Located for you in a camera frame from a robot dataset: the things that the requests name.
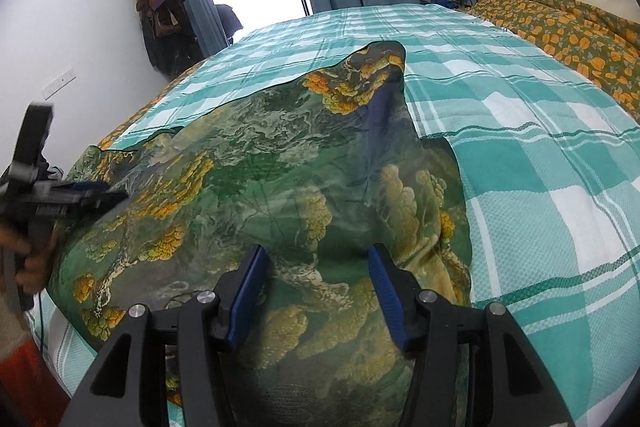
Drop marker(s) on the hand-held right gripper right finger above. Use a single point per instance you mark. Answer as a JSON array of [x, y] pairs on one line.
[[387, 297]]

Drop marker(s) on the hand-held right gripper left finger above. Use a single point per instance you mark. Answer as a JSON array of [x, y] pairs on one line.
[[247, 292]]

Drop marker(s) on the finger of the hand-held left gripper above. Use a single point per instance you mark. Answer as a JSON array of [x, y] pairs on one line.
[[107, 200], [87, 186]]

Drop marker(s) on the green landscape print jacket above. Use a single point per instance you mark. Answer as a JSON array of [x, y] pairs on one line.
[[260, 187]]

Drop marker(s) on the person's left hand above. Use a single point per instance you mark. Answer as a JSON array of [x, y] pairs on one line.
[[32, 269]]

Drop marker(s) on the orange floral bed sheet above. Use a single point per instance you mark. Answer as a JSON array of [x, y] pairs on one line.
[[145, 105]]

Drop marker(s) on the teal plaid bed sheet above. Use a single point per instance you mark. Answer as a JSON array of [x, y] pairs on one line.
[[525, 207]]

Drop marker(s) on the orange cloth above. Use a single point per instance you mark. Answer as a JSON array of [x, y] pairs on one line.
[[30, 382]]

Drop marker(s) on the dark garment by door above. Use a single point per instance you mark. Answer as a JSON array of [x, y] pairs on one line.
[[228, 23]]

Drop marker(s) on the orange floral duvet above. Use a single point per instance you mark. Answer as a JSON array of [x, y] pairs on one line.
[[565, 32]]

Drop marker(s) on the white wall socket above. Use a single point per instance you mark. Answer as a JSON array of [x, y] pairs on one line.
[[58, 82]]

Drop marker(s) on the hanging coats on wall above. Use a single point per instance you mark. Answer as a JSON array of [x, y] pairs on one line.
[[160, 22]]

